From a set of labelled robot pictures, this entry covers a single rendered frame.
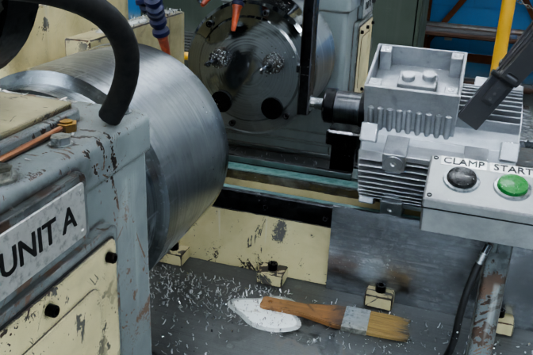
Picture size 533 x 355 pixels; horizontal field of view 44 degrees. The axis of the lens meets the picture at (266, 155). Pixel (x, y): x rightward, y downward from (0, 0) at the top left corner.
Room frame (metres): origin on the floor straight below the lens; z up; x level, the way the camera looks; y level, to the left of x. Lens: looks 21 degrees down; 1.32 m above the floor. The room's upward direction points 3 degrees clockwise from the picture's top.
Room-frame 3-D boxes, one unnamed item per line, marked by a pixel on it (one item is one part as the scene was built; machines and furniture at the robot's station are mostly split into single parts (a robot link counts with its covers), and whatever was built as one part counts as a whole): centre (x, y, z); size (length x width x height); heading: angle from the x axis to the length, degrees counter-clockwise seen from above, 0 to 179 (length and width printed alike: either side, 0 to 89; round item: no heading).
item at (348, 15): (1.54, -0.07, 0.99); 0.35 x 0.31 x 0.37; 163
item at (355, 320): (0.75, -0.10, 0.80); 0.21 x 0.05 x 0.01; 76
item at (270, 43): (1.29, 0.00, 1.04); 0.41 x 0.25 x 0.25; 163
